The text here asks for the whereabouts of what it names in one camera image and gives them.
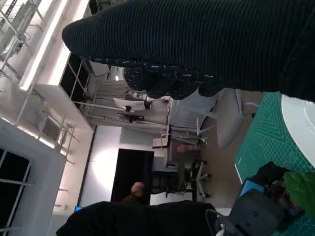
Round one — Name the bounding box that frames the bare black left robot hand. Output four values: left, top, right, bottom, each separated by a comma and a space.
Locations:
240, 161, 293, 200

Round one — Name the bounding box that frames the person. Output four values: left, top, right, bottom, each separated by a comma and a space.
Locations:
56, 181, 219, 236

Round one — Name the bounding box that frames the black office chair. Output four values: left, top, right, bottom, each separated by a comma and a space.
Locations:
151, 159, 212, 199

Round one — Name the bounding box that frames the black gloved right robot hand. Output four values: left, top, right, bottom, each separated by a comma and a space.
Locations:
61, 0, 315, 103

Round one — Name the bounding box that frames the white plate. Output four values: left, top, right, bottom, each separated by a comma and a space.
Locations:
281, 94, 315, 171

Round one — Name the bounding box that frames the green cutting mat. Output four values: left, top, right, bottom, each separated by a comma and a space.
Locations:
233, 92, 315, 236

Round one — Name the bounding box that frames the grey chair with white frame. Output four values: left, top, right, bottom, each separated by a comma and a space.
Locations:
196, 88, 260, 151

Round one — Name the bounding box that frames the white computer monitor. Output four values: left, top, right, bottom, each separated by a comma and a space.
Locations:
113, 97, 146, 112

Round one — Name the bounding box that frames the red toy grape bunch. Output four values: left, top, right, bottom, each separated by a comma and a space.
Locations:
265, 171, 315, 218

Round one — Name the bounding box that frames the black cable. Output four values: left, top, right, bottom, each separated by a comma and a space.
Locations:
205, 208, 223, 234

